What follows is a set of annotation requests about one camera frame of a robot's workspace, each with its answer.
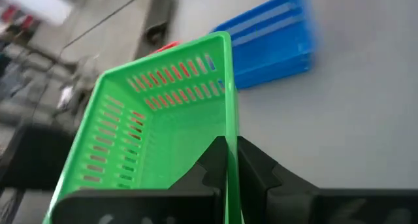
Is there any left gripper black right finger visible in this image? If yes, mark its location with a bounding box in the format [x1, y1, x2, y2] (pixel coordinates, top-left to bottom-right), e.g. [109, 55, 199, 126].
[237, 135, 418, 224]

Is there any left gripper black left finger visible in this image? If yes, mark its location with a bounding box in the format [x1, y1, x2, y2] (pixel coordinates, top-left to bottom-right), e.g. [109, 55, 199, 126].
[51, 135, 229, 224]

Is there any green plastic basket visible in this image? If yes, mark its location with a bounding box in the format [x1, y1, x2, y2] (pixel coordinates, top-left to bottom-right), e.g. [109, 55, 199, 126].
[42, 30, 243, 224]

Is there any blue plastic basket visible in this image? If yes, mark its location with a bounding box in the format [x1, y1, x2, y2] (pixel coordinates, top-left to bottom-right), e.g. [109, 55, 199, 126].
[210, 0, 318, 89]

